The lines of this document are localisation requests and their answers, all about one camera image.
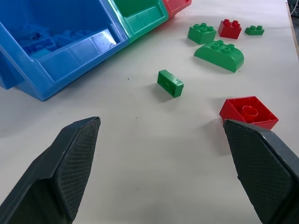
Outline overturned hollow red brick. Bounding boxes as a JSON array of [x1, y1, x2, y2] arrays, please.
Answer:
[[219, 95, 279, 131]]

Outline blue plastic storage bin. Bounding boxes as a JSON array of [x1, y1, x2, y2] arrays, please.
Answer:
[[0, 0, 130, 101]]

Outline blue bricks in bin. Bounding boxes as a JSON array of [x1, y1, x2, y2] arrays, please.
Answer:
[[18, 22, 94, 56]]

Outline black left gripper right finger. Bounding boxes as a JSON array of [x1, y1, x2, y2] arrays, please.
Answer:
[[222, 119, 299, 224]]

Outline small thin green brick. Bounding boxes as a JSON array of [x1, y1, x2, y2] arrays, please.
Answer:
[[244, 25, 265, 36]]

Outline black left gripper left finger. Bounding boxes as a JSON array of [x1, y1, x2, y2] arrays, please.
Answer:
[[0, 116, 102, 224]]

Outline small flat green brick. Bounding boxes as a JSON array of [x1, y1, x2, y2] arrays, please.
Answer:
[[157, 69, 185, 98]]

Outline red plastic storage bin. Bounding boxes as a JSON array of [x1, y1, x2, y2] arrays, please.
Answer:
[[162, 0, 192, 19]]

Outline square green studded brick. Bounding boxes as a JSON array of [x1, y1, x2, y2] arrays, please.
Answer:
[[187, 22, 217, 45]]

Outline square red studded brick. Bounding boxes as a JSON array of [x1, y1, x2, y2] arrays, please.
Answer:
[[218, 19, 242, 40]]

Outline curved green brick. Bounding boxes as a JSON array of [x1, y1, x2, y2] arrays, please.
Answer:
[[193, 40, 245, 73]]

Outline green plastic storage bin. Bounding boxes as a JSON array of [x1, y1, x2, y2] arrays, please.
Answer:
[[108, 0, 169, 44]]

